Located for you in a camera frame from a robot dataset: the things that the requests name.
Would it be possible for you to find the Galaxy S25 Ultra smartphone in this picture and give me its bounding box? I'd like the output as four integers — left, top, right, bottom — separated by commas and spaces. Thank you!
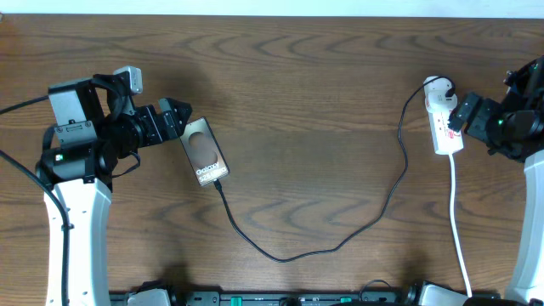
180, 117, 230, 186

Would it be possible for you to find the black USB charging cable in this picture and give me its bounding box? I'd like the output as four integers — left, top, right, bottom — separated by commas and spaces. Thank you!
212, 76, 457, 264

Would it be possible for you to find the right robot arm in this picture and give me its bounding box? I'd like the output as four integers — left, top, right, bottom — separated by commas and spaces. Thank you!
400, 58, 543, 305

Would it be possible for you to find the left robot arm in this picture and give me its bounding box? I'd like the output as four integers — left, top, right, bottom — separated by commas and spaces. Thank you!
36, 66, 192, 305

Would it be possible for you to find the white USB charger adapter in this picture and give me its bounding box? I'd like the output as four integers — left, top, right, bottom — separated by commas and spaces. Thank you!
423, 76, 457, 103

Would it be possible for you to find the white power strip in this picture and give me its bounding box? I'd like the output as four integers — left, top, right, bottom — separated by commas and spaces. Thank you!
425, 90, 464, 156

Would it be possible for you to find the black left camera cable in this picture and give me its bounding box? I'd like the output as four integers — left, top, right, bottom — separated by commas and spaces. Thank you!
0, 74, 142, 306

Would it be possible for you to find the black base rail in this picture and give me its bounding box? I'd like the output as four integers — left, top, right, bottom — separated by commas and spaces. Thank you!
109, 290, 502, 306

